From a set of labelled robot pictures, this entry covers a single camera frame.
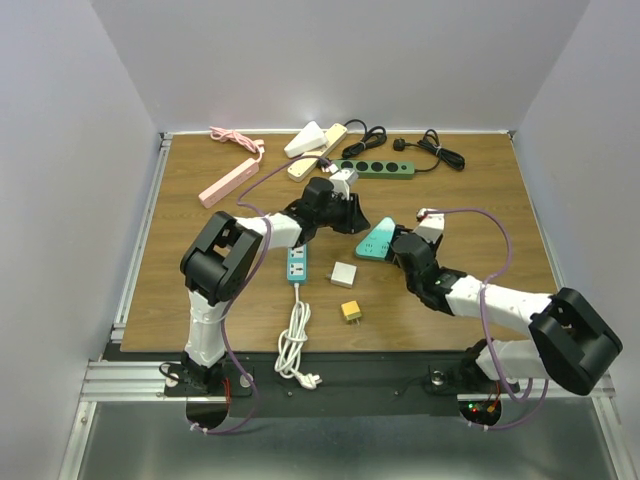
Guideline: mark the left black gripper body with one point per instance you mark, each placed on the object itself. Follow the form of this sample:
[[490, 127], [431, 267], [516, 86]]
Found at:
[[334, 215]]

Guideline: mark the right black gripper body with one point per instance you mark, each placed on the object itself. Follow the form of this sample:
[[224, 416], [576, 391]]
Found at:
[[432, 246]]

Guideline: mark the teal triangular power strip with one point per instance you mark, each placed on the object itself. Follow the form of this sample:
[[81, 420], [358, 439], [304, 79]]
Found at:
[[376, 246]]

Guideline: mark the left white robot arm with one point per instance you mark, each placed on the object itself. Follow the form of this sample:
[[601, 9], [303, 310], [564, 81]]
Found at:
[[217, 265]]

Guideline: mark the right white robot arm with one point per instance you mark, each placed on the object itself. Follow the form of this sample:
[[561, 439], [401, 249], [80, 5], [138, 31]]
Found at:
[[566, 340]]

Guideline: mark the yellow cube plug adapter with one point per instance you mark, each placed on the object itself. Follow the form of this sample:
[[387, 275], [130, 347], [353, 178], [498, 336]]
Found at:
[[351, 312]]

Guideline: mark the green power strip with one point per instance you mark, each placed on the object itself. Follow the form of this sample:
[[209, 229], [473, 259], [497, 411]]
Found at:
[[388, 170]]

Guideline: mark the white cube adapter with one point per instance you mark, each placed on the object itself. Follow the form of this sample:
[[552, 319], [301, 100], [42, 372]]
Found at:
[[343, 275]]

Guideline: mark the teal rectangular power strip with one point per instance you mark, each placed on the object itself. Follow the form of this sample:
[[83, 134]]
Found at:
[[296, 270]]

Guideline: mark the white triangular power strip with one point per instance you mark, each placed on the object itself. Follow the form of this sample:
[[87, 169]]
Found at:
[[309, 138]]

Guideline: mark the beige power strip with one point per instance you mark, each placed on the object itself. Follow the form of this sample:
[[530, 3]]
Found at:
[[306, 164]]

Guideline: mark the pink power strip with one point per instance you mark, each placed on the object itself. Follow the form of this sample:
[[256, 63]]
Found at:
[[228, 183]]

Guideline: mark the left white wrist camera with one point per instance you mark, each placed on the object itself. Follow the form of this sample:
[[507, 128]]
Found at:
[[342, 182]]

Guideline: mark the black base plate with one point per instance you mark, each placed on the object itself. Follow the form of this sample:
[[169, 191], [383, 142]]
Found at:
[[441, 383]]

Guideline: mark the left aluminium rail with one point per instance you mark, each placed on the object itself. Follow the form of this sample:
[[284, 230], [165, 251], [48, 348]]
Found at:
[[82, 426]]

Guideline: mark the aluminium rail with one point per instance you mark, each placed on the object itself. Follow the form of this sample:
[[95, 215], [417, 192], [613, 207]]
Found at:
[[604, 396], [82, 426]]

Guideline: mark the right aluminium rail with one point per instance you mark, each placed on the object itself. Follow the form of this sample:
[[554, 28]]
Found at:
[[604, 396]]

